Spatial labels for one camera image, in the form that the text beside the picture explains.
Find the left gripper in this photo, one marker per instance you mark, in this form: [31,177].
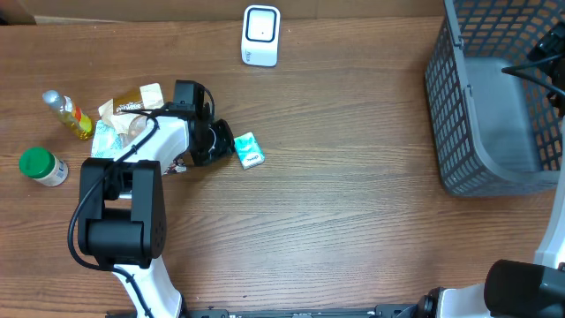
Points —
[225,148]

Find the white barcode snack packet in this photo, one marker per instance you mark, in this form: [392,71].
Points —
[177,166]

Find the teal tissue pack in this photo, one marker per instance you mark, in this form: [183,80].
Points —
[249,151]

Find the brown snack packet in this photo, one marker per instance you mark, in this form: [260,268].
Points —
[114,112]

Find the teal snack bar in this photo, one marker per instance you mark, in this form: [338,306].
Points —
[106,142]

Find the yellow liquid bottle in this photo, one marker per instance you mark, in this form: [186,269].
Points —
[70,115]

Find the green lid jar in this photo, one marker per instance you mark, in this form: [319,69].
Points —
[42,166]

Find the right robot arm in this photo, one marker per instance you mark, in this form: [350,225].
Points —
[513,288]

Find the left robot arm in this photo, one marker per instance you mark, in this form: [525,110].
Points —
[119,225]

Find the white barcode scanner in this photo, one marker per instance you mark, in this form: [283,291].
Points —
[260,35]

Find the grey plastic basket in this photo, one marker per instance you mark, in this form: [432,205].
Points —
[495,91]

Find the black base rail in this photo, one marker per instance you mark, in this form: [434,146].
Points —
[380,311]

